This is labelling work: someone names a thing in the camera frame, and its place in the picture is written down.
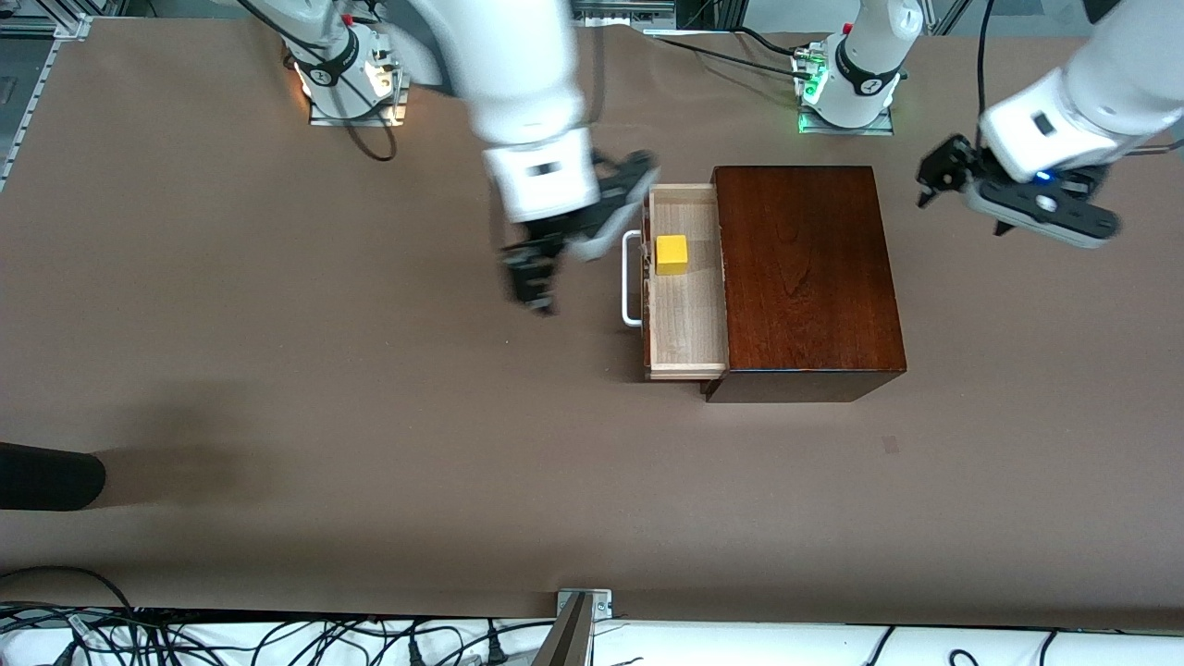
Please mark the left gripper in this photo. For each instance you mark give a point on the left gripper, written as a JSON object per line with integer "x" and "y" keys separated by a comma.
{"x": 953, "y": 165}

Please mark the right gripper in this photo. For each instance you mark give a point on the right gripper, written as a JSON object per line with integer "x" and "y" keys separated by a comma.
{"x": 537, "y": 253}

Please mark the yellow cube block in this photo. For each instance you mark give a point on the yellow cube block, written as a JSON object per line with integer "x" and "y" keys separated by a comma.
{"x": 672, "y": 255}

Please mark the light wooden drawer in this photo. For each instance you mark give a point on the light wooden drawer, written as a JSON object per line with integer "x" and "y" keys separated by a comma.
{"x": 684, "y": 324}

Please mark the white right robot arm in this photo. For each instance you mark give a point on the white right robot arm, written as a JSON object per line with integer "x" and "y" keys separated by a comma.
{"x": 509, "y": 65}

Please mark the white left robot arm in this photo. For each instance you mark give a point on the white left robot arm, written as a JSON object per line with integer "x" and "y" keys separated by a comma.
{"x": 1119, "y": 74}

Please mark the dark wooden cabinet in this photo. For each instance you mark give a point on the dark wooden cabinet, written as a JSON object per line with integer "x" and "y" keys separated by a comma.
{"x": 805, "y": 277}

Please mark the grey equipment box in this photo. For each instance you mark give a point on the grey equipment box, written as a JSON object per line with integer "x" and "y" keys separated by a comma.
{"x": 629, "y": 11}

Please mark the grey metal beam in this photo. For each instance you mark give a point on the grey metal beam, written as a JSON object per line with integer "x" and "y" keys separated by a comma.
{"x": 566, "y": 638}

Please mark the white ledge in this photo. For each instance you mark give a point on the white ledge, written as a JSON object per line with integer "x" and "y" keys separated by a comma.
{"x": 740, "y": 647}

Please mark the black ribbed cylinder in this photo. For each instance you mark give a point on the black ribbed cylinder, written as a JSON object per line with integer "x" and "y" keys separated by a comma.
{"x": 46, "y": 476}

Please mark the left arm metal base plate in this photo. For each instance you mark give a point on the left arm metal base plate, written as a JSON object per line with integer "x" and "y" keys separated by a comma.
{"x": 846, "y": 129}

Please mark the small metal corner bracket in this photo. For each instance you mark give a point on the small metal corner bracket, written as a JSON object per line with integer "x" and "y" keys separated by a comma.
{"x": 601, "y": 601}

